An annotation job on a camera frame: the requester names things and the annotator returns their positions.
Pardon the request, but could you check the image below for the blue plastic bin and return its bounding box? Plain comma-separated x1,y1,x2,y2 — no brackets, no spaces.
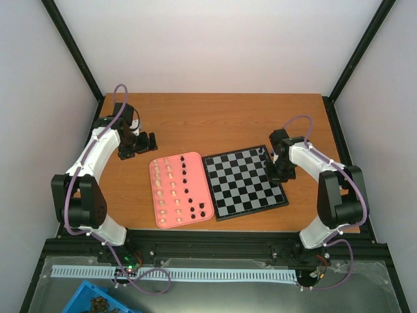
62,280,140,313

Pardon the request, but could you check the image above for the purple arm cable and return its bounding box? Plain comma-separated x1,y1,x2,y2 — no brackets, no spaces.
281,115,369,291
63,83,173,297

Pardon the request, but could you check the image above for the black aluminium frame base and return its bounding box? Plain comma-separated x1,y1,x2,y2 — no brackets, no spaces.
21,93,409,312

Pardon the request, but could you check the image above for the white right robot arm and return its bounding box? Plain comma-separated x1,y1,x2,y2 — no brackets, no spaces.
266,128,369,265

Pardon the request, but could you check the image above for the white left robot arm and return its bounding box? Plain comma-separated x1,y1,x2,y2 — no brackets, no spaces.
51,102,158,263

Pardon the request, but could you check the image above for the pink plastic tray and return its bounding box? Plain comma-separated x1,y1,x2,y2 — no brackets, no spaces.
149,152,214,230

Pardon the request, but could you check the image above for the black and white chessboard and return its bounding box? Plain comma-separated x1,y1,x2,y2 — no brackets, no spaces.
202,145,289,221

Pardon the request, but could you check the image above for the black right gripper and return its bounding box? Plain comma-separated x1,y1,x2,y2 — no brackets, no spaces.
266,159,296,183

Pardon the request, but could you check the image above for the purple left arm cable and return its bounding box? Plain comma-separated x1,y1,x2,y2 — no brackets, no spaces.
63,83,173,297

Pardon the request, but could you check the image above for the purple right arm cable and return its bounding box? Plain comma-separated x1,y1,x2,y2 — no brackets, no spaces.
281,115,369,291

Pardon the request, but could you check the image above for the light blue cable duct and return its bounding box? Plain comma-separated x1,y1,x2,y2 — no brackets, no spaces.
50,265,297,284

